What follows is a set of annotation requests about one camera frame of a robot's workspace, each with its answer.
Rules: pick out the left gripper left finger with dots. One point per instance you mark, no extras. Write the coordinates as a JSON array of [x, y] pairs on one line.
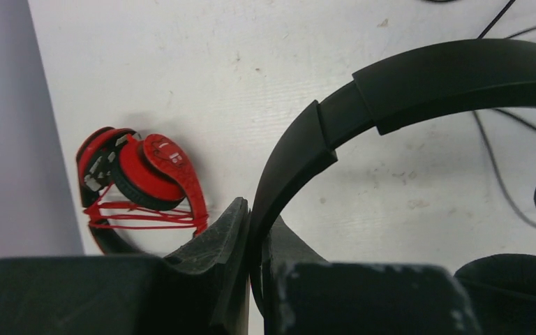
[[210, 293]]

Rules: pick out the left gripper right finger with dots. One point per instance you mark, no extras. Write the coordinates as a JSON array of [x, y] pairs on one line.
[[280, 248]]

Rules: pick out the red black headphones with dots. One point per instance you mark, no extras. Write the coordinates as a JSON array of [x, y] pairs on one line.
[[125, 177]]

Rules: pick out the small black headphones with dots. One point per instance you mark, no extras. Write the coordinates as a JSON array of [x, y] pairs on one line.
[[491, 295]]

